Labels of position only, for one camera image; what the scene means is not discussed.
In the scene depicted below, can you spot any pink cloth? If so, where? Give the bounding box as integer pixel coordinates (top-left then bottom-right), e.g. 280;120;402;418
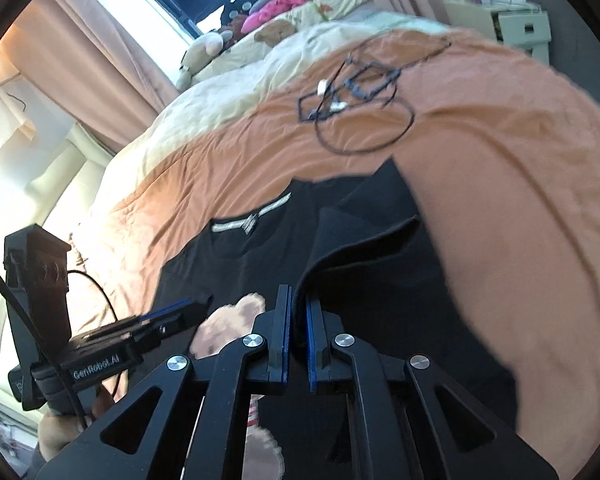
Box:
241;0;307;34

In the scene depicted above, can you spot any white drawer cabinet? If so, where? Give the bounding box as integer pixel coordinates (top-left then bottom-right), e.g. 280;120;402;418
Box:
444;0;553;64

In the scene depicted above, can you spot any black looped cable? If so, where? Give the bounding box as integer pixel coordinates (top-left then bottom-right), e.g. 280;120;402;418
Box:
297;35;453;154

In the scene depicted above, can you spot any cream plush toy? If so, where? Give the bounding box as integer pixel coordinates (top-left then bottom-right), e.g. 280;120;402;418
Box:
175;30;227;89

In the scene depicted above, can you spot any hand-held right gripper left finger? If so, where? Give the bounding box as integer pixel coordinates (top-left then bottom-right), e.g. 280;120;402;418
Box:
35;284;294;480

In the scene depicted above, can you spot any white padded bed frame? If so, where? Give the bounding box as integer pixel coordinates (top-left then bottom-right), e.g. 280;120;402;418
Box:
0;122;112;361

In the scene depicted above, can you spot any brown plush bear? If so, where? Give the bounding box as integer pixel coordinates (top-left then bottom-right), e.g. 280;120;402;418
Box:
254;20;297;44

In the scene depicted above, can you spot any dark spotted plush toy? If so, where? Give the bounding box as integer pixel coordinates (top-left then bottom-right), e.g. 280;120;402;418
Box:
219;0;261;41

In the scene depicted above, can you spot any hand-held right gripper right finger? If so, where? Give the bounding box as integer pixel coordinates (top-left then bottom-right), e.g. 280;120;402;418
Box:
305;296;561;480

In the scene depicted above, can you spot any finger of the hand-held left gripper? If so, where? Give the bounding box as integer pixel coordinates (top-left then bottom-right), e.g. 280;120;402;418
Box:
130;296;214;347

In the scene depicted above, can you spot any black printed T-shirt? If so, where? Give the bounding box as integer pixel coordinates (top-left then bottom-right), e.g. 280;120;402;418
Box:
152;157;522;480

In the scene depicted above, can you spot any cream blanket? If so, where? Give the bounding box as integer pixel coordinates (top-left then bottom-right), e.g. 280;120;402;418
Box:
97;12;451;211

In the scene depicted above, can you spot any person's left hand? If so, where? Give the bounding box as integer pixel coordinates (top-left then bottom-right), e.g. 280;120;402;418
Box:
37;386;118;461

